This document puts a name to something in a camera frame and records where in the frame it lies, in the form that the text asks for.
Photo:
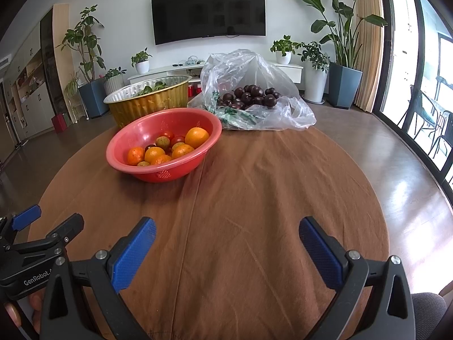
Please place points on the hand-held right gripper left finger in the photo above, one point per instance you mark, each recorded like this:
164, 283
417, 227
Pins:
132, 255

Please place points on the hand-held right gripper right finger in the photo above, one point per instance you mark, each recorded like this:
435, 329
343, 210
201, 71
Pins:
320, 251

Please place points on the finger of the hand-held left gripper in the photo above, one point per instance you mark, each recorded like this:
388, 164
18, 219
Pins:
26, 216
70, 225

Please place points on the small green-brown tangerine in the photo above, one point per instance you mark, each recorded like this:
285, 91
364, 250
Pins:
143, 164
162, 142

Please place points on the mandarin orange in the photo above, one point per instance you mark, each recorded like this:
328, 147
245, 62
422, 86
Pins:
136, 156
182, 151
161, 160

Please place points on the red plastic colander bowl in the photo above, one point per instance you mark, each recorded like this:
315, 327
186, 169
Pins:
122, 136

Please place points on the small smooth orange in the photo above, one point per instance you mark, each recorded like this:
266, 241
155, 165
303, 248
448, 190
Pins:
154, 154

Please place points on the large red tomato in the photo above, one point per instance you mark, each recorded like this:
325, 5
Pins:
178, 140

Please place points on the small red tomato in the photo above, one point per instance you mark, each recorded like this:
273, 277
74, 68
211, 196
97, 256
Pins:
168, 135

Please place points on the large smooth orange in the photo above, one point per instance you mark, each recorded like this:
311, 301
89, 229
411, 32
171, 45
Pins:
196, 137

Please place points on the person's left hand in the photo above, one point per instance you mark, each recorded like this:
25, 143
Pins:
35, 301

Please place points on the brown tablecloth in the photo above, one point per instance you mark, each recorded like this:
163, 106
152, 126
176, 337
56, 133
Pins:
265, 202

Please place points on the red floor box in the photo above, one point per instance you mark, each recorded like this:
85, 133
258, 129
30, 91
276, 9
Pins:
61, 122

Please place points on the tall tree in blue pot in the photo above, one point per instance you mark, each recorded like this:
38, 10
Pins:
92, 99

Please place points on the beige seat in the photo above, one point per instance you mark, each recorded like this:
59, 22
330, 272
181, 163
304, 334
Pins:
447, 288

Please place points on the gold foil pan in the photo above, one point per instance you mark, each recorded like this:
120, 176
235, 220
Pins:
141, 108

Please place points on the clear plastic bag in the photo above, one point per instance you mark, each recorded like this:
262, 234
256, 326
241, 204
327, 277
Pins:
283, 113

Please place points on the plant in ribbed white pot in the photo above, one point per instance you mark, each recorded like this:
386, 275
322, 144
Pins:
114, 84

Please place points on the green leafy vegetables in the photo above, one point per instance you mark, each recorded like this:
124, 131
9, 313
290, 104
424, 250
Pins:
155, 86

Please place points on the large-leaf plant in grey-blue pot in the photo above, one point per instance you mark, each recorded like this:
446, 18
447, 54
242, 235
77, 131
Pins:
345, 85

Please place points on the plant in tall white pot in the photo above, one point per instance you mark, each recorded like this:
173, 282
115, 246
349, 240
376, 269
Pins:
315, 81

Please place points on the pile of dark plums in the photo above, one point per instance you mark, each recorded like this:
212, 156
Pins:
247, 97

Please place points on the small plant in white pot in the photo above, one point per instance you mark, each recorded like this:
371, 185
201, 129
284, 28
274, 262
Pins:
142, 67

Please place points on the small red container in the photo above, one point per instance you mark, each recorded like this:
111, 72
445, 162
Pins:
193, 91

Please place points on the outdoor metal chair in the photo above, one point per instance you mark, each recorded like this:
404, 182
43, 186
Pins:
423, 109

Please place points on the white television cabinet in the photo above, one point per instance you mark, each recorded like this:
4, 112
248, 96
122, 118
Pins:
290, 72

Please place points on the bushy plant in white pot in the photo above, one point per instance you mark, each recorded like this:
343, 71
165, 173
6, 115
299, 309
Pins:
284, 57

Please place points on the beige curtain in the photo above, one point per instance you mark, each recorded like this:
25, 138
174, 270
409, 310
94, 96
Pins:
370, 60

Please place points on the black framed glass door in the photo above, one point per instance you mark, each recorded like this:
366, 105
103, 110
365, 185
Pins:
400, 42

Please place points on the white wall cabinet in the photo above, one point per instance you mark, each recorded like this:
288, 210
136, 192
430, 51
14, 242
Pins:
35, 102

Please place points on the black wall television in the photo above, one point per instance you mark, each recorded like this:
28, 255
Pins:
208, 10

